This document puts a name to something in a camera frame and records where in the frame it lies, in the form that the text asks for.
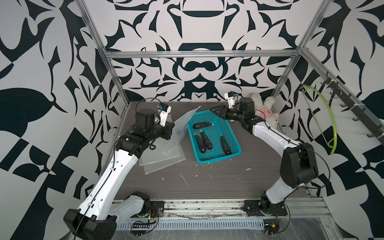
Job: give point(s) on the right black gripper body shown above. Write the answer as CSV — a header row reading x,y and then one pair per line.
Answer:
x,y
233,114

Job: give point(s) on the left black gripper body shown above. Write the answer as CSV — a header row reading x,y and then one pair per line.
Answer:
x,y
159,133

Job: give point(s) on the translucent zip-top bag top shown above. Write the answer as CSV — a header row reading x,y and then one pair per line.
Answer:
x,y
179,131

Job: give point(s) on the translucent zip-top bag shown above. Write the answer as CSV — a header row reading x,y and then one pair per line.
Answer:
x,y
179,131
151,168
159,154

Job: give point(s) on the teal plastic basket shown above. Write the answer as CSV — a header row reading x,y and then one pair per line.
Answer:
x,y
219,129

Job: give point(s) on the dark eggplant three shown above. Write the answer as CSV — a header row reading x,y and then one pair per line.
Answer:
x,y
206,140

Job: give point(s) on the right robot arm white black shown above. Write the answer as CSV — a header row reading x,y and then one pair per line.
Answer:
x,y
298,165

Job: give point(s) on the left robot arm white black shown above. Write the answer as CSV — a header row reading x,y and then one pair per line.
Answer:
x,y
95,219

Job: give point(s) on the translucent zip-top bag bottom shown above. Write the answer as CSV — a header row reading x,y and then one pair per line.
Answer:
x,y
151,168

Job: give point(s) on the dark eggplant five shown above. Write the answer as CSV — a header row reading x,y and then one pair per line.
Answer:
x,y
225,146

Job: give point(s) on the dark eggplant one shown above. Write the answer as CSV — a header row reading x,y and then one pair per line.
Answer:
x,y
202,125

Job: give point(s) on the dark eggplant two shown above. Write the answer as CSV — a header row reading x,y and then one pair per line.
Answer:
x,y
201,144

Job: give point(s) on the white plush bunny pink shirt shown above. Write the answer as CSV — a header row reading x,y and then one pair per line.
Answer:
x,y
264,109

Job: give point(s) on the green plastic hanger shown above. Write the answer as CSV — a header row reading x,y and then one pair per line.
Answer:
x,y
333,142

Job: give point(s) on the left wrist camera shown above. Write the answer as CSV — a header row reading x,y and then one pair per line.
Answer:
x,y
163,111

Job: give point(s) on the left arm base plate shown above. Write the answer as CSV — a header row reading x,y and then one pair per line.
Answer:
x,y
152,209

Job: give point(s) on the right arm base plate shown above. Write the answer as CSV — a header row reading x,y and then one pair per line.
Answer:
x,y
258,207

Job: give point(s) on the aluminium frame rail front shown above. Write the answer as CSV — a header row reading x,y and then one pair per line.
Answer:
x,y
200,208

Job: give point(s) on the black wall hook rack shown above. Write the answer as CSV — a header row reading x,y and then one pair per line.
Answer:
x,y
351,102

